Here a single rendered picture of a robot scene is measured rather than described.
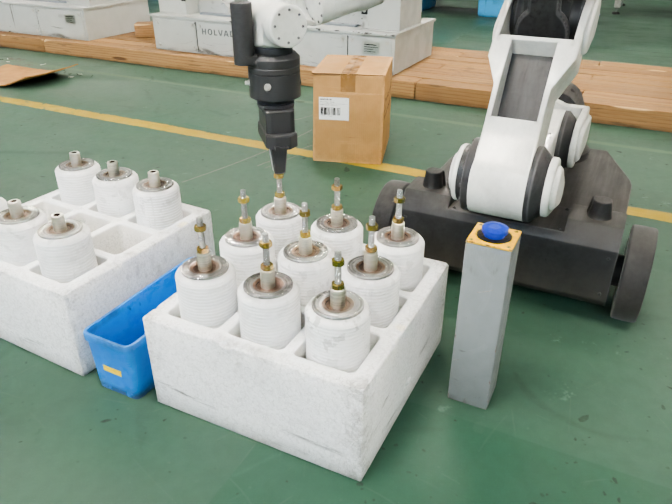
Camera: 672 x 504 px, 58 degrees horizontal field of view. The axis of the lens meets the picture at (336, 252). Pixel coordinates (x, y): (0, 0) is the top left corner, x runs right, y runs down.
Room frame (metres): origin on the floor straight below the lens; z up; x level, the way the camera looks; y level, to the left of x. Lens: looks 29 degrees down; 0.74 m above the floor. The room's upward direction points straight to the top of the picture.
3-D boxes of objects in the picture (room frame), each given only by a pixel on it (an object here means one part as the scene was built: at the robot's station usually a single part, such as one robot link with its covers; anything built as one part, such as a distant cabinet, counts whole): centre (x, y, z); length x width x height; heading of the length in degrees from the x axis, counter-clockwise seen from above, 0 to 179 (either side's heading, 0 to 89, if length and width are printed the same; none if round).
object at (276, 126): (1.05, 0.11, 0.45); 0.13 x 0.10 x 0.12; 15
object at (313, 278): (0.89, 0.05, 0.16); 0.10 x 0.10 x 0.18
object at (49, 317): (1.13, 0.54, 0.09); 0.39 x 0.39 x 0.18; 61
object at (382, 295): (0.84, -0.06, 0.16); 0.10 x 0.10 x 0.18
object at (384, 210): (1.31, -0.14, 0.10); 0.20 x 0.05 x 0.20; 153
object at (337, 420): (0.89, 0.05, 0.09); 0.39 x 0.39 x 0.18; 64
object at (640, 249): (1.08, -0.61, 0.10); 0.20 x 0.05 x 0.20; 153
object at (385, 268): (0.84, -0.06, 0.25); 0.08 x 0.08 x 0.01
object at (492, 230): (0.83, -0.24, 0.32); 0.04 x 0.04 x 0.02
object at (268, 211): (1.05, 0.10, 0.25); 0.08 x 0.08 x 0.01
